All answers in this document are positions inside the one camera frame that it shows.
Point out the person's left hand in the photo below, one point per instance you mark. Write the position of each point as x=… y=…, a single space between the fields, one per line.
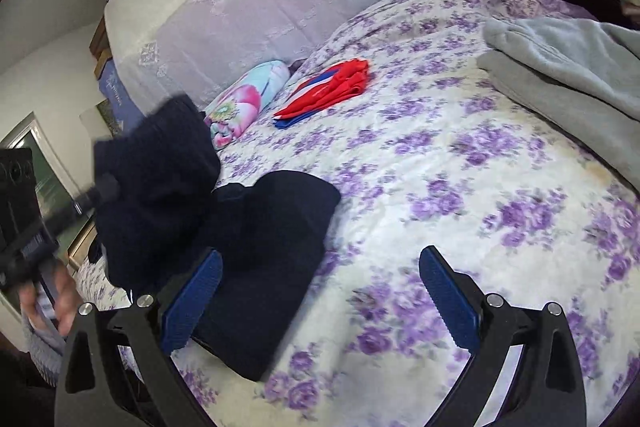
x=66 y=300

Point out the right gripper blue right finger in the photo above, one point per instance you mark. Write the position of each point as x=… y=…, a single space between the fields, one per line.
x=455 y=296

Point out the navy blue pants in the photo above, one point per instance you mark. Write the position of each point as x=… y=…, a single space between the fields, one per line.
x=171 y=208

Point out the window with white frame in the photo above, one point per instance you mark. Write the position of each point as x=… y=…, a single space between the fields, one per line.
x=54 y=185

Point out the red white blue garment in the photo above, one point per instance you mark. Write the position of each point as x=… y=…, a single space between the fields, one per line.
x=334 y=85

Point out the grey fleece blanket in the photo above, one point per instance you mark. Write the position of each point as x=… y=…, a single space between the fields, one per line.
x=580 y=75

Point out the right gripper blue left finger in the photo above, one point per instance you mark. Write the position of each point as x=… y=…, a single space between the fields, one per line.
x=185 y=297

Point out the folded pastel floral cloth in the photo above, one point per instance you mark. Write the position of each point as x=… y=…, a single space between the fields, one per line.
x=235 y=109

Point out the blue picture on wall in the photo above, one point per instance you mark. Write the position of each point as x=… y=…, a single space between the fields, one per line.
x=126 y=115

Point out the left forearm grey knit sleeve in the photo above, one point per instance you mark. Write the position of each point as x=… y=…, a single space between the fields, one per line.
x=45 y=346

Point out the purple floral bedspread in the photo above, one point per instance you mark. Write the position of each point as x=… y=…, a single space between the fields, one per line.
x=430 y=154

